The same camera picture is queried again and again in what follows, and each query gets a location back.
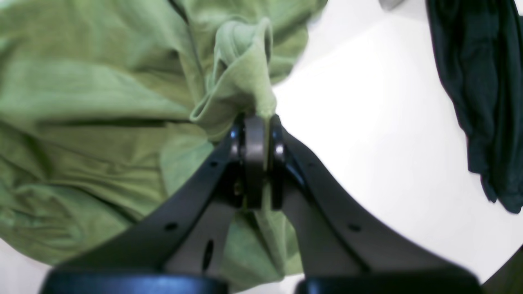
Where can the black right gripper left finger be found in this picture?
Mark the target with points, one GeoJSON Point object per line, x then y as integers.
{"type": "Point", "coordinates": [178, 248]}

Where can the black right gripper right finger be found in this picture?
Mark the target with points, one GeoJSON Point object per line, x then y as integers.
{"type": "Point", "coordinates": [344, 249]}

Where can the green t-shirt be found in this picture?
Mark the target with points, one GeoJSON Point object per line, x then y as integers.
{"type": "Point", "coordinates": [109, 106]}

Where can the dark cloth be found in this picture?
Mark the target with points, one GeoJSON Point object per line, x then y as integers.
{"type": "Point", "coordinates": [478, 50]}

